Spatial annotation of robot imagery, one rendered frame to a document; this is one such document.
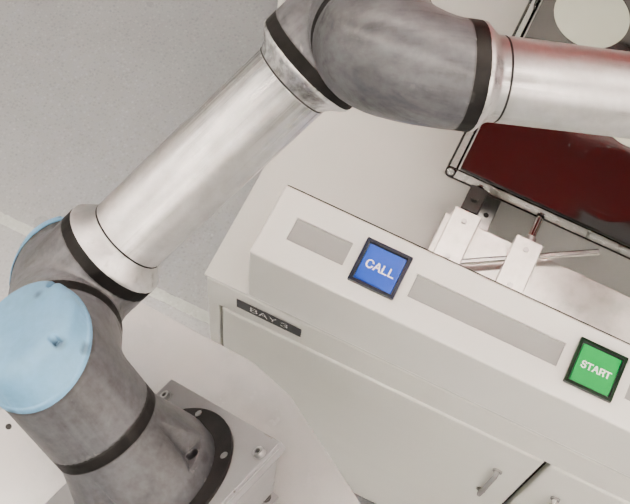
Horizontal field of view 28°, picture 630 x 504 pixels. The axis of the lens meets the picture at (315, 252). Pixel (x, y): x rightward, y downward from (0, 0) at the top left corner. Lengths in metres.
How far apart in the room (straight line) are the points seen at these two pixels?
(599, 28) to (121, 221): 0.72
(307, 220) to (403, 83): 0.41
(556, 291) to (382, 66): 0.55
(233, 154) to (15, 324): 0.26
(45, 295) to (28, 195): 1.34
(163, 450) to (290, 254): 0.30
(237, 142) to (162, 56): 1.46
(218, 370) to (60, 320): 0.39
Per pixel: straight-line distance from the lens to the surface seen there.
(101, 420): 1.18
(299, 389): 1.79
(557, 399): 1.40
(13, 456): 1.50
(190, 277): 2.42
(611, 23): 1.69
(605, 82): 1.09
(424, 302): 1.40
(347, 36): 1.06
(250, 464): 1.22
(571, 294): 1.52
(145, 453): 1.21
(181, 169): 1.21
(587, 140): 1.59
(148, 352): 1.51
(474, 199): 1.51
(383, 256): 1.41
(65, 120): 2.58
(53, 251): 1.27
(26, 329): 1.17
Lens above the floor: 2.26
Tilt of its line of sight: 68 degrees down
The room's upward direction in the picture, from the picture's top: 9 degrees clockwise
